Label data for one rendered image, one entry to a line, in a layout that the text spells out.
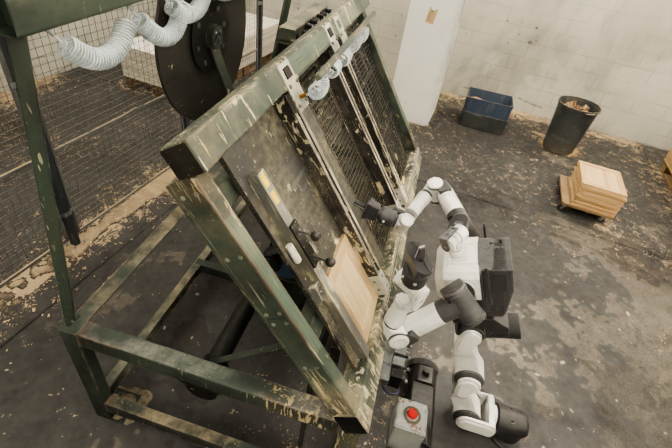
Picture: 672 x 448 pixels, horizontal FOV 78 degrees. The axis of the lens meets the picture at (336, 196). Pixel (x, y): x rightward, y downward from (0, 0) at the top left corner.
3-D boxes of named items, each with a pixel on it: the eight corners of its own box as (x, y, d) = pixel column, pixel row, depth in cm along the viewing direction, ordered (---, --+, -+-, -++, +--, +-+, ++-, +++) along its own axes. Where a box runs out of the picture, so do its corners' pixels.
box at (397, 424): (414, 456, 163) (426, 436, 152) (384, 446, 165) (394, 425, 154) (417, 426, 173) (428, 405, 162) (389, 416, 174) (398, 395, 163)
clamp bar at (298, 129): (374, 298, 206) (420, 293, 195) (254, 76, 154) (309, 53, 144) (377, 284, 214) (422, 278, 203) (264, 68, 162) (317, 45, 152)
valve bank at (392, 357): (399, 412, 194) (411, 385, 180) (369, 402, 196) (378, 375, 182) (411, 325, 234) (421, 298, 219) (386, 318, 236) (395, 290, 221)
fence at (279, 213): (359, 359, 179) (367, 359, 177) (247, 178, 138) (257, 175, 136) (361, 349, 183) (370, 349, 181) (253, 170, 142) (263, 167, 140)
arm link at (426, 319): (395, 327, 173) (441, 303, 166) (401, 355, 163) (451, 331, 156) (379, 315, 167) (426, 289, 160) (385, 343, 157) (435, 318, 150)
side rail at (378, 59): (402, 154, 329) (416, 150, 324) (346, 16, 281) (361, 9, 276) (403, 149, 335) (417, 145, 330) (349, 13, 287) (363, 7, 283)
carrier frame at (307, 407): (336, 502, 211) (363, 428, 162) (96, 415, 230) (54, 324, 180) (397, 231, 384) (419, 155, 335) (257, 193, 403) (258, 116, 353)
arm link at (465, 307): (451, 321, 163) (482, 306, 158) (451, 333, 154) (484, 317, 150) (434, 297, 163) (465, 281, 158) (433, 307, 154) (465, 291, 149)
